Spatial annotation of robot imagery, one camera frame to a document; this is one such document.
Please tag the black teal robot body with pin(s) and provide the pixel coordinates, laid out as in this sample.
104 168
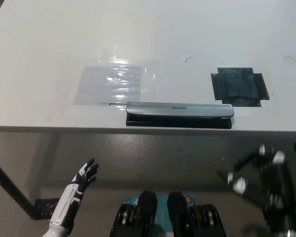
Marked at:
177 217

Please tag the clear plastic bag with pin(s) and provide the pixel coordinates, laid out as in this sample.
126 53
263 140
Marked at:
108 84

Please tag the silver black paper hole puncher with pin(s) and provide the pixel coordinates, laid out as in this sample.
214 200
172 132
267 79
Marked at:
177 108

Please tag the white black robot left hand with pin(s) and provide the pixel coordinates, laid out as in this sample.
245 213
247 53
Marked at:
71 195

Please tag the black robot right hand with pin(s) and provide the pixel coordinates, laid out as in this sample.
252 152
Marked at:
273 177

